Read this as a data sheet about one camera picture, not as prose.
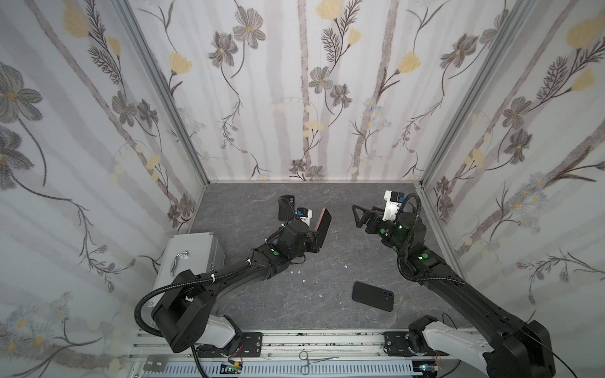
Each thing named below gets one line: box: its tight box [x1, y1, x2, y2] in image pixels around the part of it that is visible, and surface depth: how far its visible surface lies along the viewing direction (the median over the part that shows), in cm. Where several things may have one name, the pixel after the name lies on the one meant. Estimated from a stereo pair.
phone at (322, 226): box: [315, 207, 332, 249], surface depth 86 cm
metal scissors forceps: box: [298, 350, 340, 375], surface depth 73 cm
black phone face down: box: [351, 281, 395, 312], surface depth 86 cm
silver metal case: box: [153, 231, 226, 293], surface depth 80 cm
